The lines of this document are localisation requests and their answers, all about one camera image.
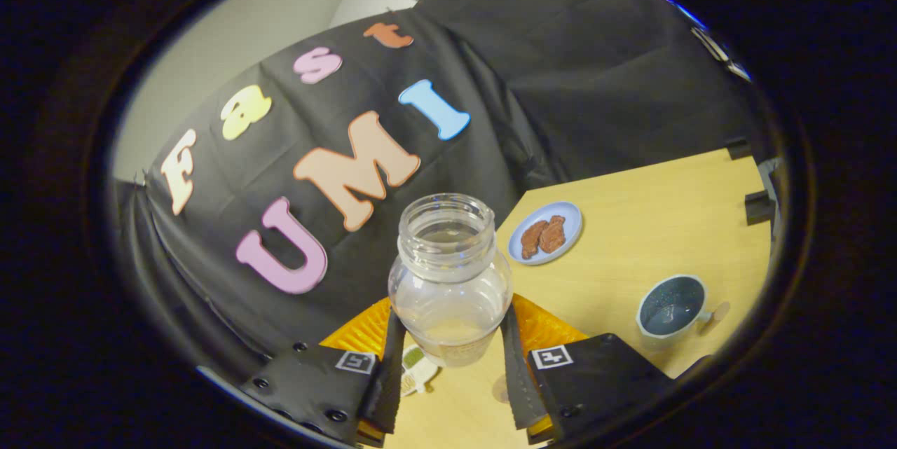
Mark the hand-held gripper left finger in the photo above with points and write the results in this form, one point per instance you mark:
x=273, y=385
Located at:
x=391, y=386

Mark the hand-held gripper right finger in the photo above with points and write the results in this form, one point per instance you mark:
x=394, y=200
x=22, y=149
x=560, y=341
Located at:
x=522, y=386

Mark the clear juice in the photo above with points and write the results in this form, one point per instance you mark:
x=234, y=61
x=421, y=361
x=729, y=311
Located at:
x=452, y=333

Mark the clear plastic bottle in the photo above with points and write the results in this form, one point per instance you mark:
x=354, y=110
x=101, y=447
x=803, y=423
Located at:
x=448, y=281

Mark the white cup with blue inside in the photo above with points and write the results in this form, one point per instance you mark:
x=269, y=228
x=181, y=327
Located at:
x=669, y=305

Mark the white divided seed dish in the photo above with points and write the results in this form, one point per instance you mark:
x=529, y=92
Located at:
x=417, y=365

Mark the brown cookie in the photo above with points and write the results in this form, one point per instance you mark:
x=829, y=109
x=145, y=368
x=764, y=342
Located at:
x=553, y=233
x=532, y=239

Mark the light blue plate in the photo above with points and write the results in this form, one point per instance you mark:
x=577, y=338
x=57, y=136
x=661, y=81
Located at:
x=571, y=221

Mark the wooden table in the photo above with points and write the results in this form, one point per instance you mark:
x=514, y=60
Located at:
x=631, y=239

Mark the black table clamp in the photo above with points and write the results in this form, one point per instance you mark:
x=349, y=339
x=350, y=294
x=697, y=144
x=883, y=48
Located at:
x=758, y=207
x=739, y=148

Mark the black backdrop cloth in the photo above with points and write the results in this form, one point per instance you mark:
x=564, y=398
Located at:
x=560, y=50

